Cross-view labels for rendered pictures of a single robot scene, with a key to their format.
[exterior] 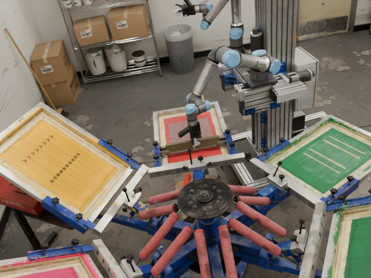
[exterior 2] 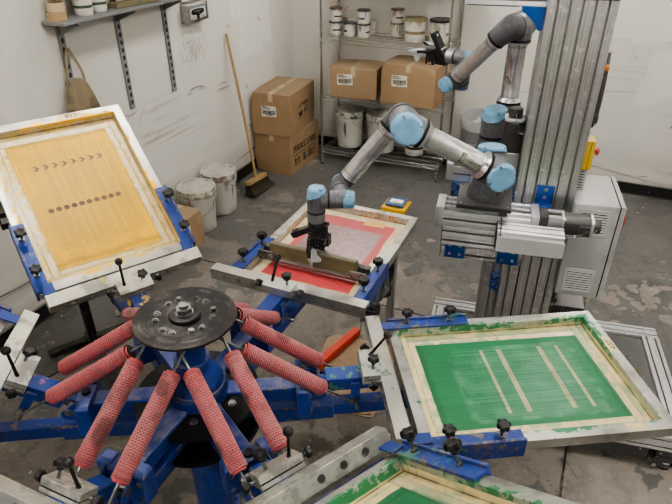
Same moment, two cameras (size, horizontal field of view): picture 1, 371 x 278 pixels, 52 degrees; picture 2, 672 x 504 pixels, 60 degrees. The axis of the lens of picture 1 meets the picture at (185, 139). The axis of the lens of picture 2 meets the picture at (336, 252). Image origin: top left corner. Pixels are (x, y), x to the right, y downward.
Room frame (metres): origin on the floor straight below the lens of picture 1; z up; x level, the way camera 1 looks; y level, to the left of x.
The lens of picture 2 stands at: (0.37, -1.00, 2.35)
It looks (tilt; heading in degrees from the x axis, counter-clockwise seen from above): 31 degrees down; 24
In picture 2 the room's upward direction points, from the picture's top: straight up
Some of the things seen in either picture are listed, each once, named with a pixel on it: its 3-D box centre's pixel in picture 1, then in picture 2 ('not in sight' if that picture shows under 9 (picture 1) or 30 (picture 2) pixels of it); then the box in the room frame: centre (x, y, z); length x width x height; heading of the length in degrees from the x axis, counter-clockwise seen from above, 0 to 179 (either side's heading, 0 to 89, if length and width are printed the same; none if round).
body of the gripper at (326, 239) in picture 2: (194, 130); (318, 234); (2.28, -0.08, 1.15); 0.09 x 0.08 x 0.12; 90
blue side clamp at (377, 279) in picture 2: (229, 145); (370, 286); (2.25, -0.33, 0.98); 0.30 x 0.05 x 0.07; 0
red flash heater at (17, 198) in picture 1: (25, 179); not in sight; (2.14, 1.18, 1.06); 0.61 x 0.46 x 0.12; 60
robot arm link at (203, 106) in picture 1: (201, 106); (341, 197); (2.34, -0.15, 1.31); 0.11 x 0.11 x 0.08; 24
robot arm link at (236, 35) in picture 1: (236, 36); (494, 120); (3.19, -0.59, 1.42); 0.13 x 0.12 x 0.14; 164
